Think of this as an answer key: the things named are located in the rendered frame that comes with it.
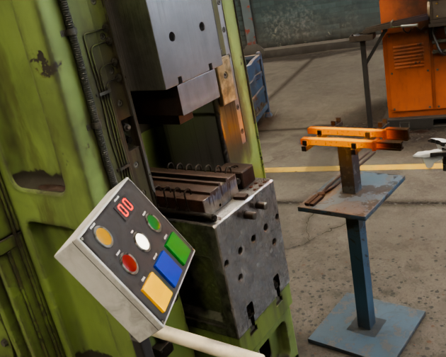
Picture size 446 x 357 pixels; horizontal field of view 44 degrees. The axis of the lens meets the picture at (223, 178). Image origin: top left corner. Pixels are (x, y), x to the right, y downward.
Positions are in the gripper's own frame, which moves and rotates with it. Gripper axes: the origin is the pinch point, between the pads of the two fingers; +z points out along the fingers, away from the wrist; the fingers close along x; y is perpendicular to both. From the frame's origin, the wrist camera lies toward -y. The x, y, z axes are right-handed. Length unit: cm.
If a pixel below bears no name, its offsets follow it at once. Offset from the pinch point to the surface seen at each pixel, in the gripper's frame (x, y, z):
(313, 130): 10.6, 0.0, 47.7
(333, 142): -1.5, -0.4, 32.3
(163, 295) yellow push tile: -109, -3, 21
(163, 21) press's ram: -61, -59, 49
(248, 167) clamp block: -32, -1, 51
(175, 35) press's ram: -57, -54, 49
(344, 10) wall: 640, 37, 349
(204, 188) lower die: -54, -2, 53
